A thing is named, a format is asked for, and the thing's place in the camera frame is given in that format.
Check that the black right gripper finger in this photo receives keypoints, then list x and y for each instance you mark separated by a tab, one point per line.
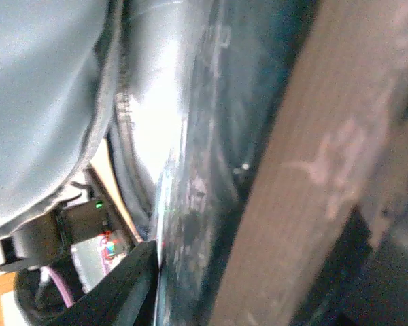
126	296

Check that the dark blue Wuthering Heights book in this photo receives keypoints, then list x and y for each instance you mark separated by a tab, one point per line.
295	139

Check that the navy blue student backpack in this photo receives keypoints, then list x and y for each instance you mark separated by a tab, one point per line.
70	72

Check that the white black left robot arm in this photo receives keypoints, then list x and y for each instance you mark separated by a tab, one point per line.
61	256

